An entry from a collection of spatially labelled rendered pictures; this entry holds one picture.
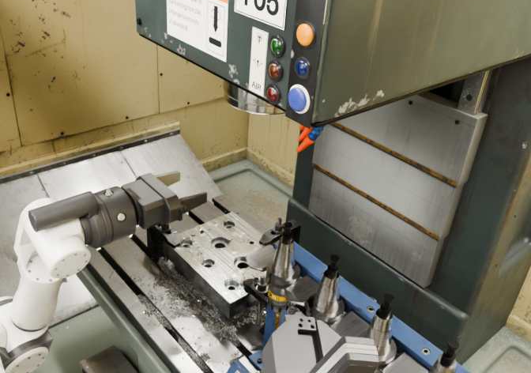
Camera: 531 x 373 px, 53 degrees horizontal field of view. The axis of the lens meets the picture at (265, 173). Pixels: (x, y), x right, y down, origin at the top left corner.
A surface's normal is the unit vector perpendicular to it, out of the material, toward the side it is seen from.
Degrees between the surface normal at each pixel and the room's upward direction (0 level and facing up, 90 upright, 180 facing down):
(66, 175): 24
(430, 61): 90
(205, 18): 90
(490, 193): 90
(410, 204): 89
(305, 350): 16
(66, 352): 0
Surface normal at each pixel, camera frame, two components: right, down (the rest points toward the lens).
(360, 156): -0.76, 0.28
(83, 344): 0.07, -0.86
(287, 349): 0.30, -0.73
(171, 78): 0.65, 0.43
